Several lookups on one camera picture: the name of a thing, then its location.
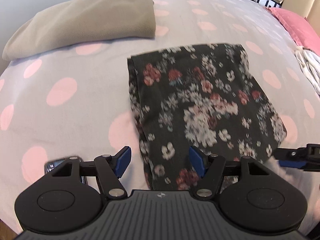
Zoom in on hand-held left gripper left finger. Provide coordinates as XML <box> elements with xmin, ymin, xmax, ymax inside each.
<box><xmin>51</xmin><ymin>146</ymin><xmax>132</xmax><ymax>200</ymax></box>

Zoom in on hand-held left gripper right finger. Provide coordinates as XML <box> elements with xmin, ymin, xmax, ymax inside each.
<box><xmin>189</xmin><ymin>145</ymin><xmax>270</xmax><ymax>200</ymax></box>

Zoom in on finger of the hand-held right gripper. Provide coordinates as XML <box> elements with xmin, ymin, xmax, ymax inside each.
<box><xmin>274</xmin><ymin>147</ymin><xmax>310</xmax><ymax>168</ymax></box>

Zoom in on dark floral pants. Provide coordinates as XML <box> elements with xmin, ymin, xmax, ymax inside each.
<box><xmin>127</xmin><ymin>44</ymin><xmax>287</xmax><ymax>191</ymax></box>

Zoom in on black smartphone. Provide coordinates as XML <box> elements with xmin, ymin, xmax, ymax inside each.
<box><xmin>44</xmin><ymin>156</ymin><xmax>88</xmax><ymax>185</ymax></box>

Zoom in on white garment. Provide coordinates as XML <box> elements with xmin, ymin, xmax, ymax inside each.
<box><xmin>294</xmin><ymin>46</ymin><xmax>320</xmax><ymax>93</ymax></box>

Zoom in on pink pillow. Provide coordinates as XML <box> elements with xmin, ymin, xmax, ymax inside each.
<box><xmin>269</xmin><ymin>7</ymin><xmax>320</xmax><ymax>57</ymax></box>

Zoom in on beige folded cloth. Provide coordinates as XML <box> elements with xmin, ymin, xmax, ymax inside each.
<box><xmin>2</xmin><ymin>0</ymin><xmax>157</xmax><ymax>61</ymax></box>

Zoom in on beige padded headboard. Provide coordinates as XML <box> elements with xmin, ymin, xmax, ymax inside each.
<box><xmin>281</xmin><ymin>0</ymin><xmax>320</xmax><ymax>27</ymax></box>

